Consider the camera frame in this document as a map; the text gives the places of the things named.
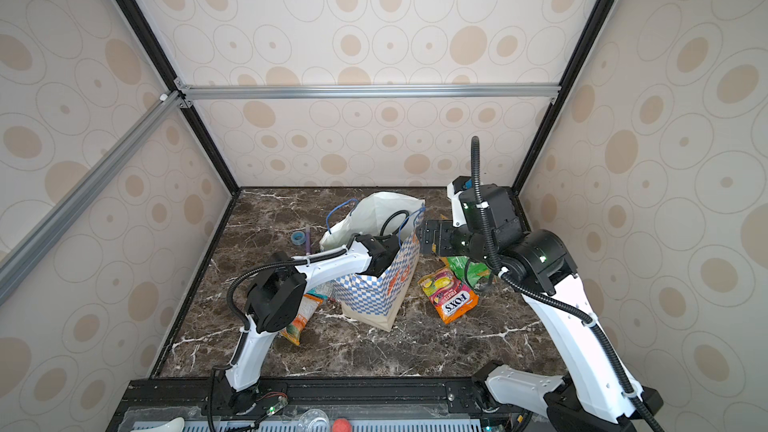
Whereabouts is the purple pen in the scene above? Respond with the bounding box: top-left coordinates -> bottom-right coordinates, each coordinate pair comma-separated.
304,225 -> 312,255

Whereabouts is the red emergency button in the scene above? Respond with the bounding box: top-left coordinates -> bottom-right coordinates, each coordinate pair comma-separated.
331,418 -> 353,432

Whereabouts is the blue tape roll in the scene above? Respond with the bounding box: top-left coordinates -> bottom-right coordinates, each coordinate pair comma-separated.
291,231 -> 306,246

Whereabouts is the green corn snack bag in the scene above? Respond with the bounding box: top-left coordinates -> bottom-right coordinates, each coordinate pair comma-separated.
441,256 -> 493,293

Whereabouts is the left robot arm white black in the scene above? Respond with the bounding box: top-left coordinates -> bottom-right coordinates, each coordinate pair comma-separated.
225,234 -> 399,392

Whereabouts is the orange Foxs candy bag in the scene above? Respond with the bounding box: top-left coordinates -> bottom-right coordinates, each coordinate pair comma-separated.
419,268 -> 479,324

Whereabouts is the orange white snack pack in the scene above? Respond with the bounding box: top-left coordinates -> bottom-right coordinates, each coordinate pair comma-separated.
281,294 -> 324,346

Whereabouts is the aluminium rail back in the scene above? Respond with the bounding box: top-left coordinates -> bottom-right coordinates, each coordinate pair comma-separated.
181,83 -> 560,100

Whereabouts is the aluminium rail left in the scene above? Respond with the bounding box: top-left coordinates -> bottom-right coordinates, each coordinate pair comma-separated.
1,91 -> 182,302

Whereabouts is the aluminium rail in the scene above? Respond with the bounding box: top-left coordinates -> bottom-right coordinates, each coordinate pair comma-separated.
181,83 -> 560,100
1,91 -> 182,302

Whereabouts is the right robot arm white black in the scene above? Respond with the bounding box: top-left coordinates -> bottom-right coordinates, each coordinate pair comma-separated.
420,176 -> 663,431

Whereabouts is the black corner frame post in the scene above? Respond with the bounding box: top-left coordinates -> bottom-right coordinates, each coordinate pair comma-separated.
114,0 -> 240,196
511,0 -> 616,197

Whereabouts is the black corner frame post left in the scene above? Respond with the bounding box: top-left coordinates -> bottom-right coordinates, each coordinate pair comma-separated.
114,0 -> 240,196

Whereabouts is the black corner frame post right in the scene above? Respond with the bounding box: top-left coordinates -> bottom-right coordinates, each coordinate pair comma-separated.
511,0 -> 616,197

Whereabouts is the clear plastic cup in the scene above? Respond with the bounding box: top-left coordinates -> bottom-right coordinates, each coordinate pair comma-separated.
295,409 -> 331,432

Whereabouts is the teal white snack pack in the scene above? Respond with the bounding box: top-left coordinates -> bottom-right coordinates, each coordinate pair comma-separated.
307,282 -> 334,302

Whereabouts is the blue checkered paper bag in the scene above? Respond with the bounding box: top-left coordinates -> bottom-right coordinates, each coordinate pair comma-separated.
319,192 -> 426,332

